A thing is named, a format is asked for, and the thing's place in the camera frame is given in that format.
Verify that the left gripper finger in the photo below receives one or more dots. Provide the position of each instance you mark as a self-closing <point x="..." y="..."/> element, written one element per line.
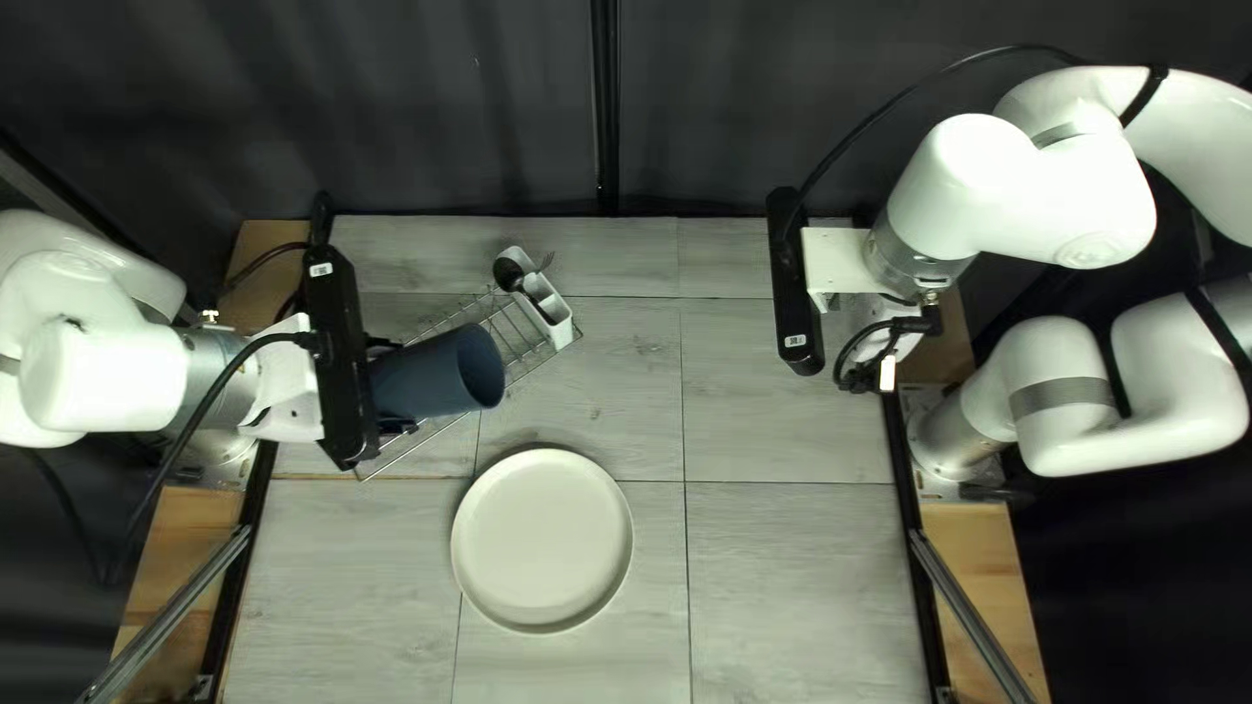
<point x="386" y="344"/>
<point x="399" y="426"/>

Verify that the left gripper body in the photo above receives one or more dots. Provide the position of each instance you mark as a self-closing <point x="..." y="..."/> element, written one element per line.
<point x="289" y="396"/>

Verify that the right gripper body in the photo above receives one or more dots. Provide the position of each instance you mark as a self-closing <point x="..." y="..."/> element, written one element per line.
<point x="836" y="264"/>

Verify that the dark blue cup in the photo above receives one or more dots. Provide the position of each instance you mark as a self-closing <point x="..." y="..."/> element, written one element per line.
<point x="430" y="376"/>

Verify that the black spoon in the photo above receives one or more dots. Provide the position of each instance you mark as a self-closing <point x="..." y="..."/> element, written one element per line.
<point x="511" y="276"/>

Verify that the pale round plate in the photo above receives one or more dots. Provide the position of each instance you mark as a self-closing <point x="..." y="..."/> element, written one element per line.
<point x="543" y="538"/>

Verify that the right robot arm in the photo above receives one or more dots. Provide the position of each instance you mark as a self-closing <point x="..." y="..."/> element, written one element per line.
<point x="1027" y="186"/>

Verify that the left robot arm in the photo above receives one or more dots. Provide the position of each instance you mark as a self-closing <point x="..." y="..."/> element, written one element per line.
<point x="98" y="376"/>

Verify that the black fork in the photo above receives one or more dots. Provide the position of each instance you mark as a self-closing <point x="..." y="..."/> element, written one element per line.
<point x="546" y="261"/>

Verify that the white cutlery holder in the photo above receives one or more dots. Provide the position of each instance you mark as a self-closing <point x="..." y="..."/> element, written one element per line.
<point x="557" y="318"/>

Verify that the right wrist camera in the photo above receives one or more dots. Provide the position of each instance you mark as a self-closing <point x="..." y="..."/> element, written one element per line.
<point x="792" y="284"/>

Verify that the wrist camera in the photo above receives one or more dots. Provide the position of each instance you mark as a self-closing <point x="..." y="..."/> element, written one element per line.
<point x="337" y="391"/>
<point x="792" y="284"/>

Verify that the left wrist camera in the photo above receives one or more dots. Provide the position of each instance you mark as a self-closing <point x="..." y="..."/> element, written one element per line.
<point x="337" y="391"/>

